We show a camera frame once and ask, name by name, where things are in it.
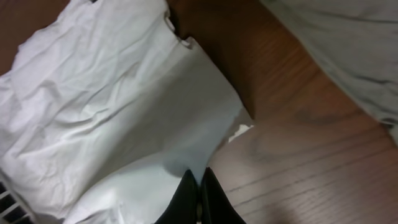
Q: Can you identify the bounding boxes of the grey khaki garment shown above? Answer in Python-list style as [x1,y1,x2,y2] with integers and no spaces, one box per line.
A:
[263,0,397,140]

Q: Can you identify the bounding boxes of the white printed t-shirt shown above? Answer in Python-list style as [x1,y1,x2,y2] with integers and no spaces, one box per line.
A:
[1,0,252,223]

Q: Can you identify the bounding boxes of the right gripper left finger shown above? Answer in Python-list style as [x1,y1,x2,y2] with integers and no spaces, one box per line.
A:
[155,170,198,224]

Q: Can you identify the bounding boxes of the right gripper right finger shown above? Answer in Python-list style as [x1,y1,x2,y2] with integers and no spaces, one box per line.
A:
[200,167,246,224]

